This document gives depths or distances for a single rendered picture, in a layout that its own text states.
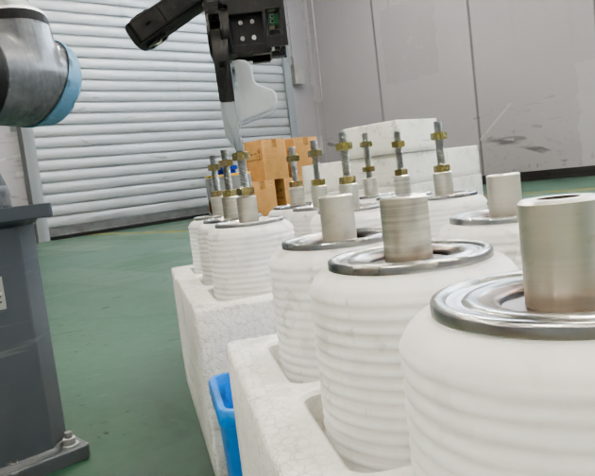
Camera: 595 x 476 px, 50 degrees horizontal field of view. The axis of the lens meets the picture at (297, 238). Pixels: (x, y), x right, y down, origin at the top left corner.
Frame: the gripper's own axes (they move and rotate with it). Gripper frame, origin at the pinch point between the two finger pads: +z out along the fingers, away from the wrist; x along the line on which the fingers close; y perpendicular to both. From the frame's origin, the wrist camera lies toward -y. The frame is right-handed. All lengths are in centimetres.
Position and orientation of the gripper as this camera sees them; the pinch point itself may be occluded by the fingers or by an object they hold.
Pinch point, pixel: (230, 140)
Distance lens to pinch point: 70.0
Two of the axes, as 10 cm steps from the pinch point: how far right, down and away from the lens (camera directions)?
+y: 9.9, -1.2, 0.3
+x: -0.4, -0.9, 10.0
